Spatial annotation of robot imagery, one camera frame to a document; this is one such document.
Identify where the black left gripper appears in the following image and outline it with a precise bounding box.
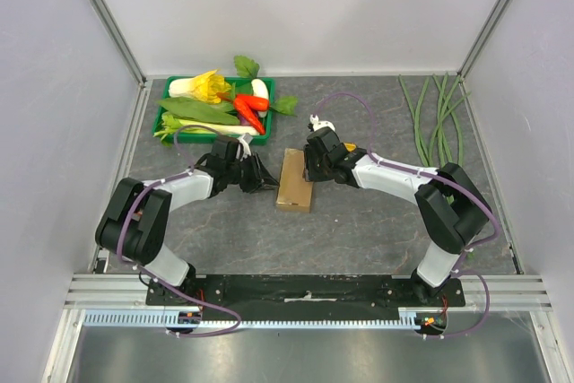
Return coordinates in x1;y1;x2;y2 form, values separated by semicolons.
225;152;278;194

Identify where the brown cardboard express box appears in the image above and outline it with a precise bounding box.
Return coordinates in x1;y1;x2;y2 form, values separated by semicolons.
275;148;313;213

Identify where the yellow utility knife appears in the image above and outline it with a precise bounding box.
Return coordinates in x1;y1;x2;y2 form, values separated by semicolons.
344;143;357;152

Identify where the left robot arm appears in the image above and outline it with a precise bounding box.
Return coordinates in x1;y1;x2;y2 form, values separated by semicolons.
95;135;279;305

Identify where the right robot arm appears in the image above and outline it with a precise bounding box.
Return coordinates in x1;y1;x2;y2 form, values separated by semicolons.
281;126;494;306

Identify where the green leaf beside tray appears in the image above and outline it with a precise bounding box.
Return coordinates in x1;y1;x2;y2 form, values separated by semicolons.
269;96;299;117

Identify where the red chili pepper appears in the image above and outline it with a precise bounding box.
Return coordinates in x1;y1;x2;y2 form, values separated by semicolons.
217;92;270;135

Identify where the white radish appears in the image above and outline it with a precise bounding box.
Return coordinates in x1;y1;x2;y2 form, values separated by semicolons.
251;78;270;118

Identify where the green plastic tray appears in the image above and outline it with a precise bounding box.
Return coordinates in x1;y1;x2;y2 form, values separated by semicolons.
152;75;276;146

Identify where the large green leaf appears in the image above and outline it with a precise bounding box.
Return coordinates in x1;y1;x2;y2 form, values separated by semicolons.
158;97;240;126

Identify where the green white celery stalk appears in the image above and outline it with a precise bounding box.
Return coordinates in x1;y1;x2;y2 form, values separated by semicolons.
152;113;260;144

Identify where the yellow napa cabbage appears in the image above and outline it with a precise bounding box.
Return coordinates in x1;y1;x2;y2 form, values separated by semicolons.
168;69;231;104

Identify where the green leaf sprig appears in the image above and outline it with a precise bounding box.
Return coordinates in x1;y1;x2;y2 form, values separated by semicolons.
233;55;260;80

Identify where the green long beans bundle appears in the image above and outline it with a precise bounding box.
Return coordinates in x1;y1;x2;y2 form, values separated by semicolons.
398;74;470;167

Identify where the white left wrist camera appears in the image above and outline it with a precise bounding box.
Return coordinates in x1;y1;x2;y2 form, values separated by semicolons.
238;134;253;161

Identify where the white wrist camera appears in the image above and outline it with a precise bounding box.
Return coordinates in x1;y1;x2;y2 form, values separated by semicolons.
238;134;253;161
308;114;335;132

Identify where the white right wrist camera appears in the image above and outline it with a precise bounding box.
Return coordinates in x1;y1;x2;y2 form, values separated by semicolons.
308;114;335;132

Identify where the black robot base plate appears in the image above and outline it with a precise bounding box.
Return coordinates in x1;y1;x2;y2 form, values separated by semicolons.
183;274;465;320

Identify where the slotted white cable duct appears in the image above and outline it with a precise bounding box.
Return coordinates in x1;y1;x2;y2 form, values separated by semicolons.
83;308;421;330

